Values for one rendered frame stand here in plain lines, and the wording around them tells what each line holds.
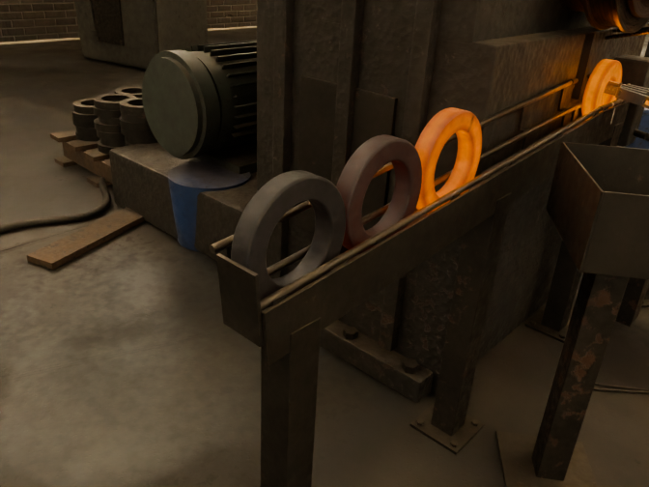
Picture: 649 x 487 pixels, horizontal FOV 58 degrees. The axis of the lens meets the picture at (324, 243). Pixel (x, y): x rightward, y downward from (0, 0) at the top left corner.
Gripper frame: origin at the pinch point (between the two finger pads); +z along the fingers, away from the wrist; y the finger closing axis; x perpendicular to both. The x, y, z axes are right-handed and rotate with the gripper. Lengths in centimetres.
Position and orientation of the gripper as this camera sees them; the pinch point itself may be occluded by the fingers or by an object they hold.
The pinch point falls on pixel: (605, 86)
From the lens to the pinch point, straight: 168.4
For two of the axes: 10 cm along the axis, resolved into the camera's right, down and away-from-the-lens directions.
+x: 1.1, -8.6, -4.9
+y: 6.8, -3.0, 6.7
